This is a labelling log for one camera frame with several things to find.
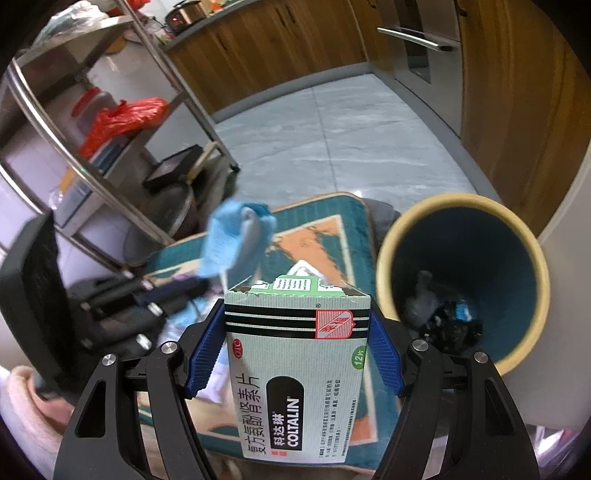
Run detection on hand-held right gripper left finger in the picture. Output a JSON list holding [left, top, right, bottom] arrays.
[[53, 299, 228, 480]]

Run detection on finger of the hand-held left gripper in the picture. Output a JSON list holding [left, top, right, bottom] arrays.
[[81, 304, 164, 358], [69, 274, 208, 310]]

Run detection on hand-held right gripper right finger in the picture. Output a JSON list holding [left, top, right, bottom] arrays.
[[368, 304, 541, 480]]

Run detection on clear plastic bag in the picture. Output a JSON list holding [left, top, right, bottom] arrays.
[[406, 271, 439, 326]]

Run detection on black plastic bag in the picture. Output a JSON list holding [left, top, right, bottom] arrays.
[[422, 300, 483, 349]]

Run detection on blue face mask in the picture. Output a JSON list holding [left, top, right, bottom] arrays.
[[198, 199, 278, 280]]

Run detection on striped white green medicine box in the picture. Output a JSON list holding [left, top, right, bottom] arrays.
[[224, 274, 372, 464]]

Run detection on small silver sachet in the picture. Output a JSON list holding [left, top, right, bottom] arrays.
[[284, 260, 325, 281]]

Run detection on teal bin with yellow rim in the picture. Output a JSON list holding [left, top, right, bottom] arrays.
[[376, 194, 551, 377]]

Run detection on person's left forearm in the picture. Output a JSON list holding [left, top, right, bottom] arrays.
[[0, 364, 79, 480]]

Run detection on glass pan lid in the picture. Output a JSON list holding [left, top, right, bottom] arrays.
[[122, 185, 199, 266]]

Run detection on black flat box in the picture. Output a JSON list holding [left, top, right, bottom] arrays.
[[142, 147, 206, 190]]

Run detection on teal patterned table mat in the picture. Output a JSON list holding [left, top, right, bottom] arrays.
[[139, 193, 402, 472]]

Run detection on red plastic bag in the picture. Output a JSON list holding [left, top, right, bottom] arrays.
[[79, 97, 168, 158]]

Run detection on dark jar with red lid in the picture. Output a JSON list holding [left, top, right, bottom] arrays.
[[69, 88, 118, 134]]

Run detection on stainless steel shelf rack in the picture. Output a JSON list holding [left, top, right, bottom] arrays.
[[0, 0, 241, 273]]

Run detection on wooden kitchen cabinets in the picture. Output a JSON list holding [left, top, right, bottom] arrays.
[[161, 0, 591, 232]]

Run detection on dark rice cooker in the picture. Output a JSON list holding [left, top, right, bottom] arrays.
[[165, 1, 206, 33]]

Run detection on white plastic bag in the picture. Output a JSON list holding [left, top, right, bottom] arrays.
[[37, 0, 112, 42]]

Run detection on stainless steel built-in oven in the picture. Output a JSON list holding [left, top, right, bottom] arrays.
[[376, 0, 462, 134]]

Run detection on wooden pan handle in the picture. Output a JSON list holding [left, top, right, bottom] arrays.
[[186, 142, 218, 182]]

